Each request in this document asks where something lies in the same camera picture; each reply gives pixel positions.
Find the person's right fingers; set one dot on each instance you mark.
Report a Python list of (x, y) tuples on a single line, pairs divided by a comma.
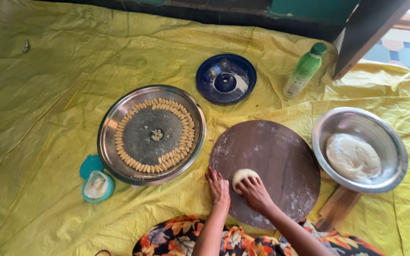
[(246, 184)]

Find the teal plastic container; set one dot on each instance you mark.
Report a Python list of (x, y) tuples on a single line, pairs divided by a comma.
[(109, 190)]

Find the small dough scrap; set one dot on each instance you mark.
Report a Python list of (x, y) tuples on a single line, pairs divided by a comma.
[(157, 134)]

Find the dark blue round plate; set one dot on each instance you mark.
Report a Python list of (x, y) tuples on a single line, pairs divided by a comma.
[(205, 90)]

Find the large white dough mass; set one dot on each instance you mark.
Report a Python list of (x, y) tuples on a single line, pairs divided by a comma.
[(352, 158)]

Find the small clear plastic bottle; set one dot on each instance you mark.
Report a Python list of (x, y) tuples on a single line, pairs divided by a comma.
[(215, 70)]

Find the round brown wooden rolling board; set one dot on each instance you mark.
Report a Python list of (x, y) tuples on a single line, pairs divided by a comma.
[(272, 153)]

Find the clear plastic bag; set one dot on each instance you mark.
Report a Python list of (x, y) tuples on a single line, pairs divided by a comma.
[(96, 185)]

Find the steel mixing bowl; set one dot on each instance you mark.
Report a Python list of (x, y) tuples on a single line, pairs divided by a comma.
[(375, 124)]

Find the light wooden plank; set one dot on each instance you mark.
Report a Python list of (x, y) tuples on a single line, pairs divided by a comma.
[(336, 209)]

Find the small silver foil scrap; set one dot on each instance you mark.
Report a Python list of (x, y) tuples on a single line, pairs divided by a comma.
[(26, 46)]

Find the green plastic bottle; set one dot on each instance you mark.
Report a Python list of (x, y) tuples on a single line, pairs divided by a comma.
[(303, 73)]

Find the round steel tray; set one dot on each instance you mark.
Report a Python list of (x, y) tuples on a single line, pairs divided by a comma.
[(109, 128)]

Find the dark wooden furniture leg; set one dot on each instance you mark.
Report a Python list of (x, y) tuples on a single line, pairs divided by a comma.
[(367, 32)]

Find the small dough ball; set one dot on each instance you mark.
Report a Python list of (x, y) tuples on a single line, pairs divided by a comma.
[(242, 174)]

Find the white flour heap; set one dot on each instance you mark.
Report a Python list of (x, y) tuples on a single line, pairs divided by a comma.
[(242, 84)]

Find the teal container lid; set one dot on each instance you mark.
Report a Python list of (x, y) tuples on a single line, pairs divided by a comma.
[(90, 165)]

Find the person's left hand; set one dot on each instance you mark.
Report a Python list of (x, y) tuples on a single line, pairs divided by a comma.
[(220, 190)]

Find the person's right hand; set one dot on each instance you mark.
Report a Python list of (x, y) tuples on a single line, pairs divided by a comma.
[(256, 195)]

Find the person's left fingers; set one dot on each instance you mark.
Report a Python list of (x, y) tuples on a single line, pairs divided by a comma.
[(215, 177)]

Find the yellow plastic floor sheet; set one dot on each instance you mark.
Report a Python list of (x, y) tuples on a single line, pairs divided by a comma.
[(41, 117)]

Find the person's floral clothing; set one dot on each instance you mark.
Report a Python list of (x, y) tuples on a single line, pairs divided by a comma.
[(171, 238)]

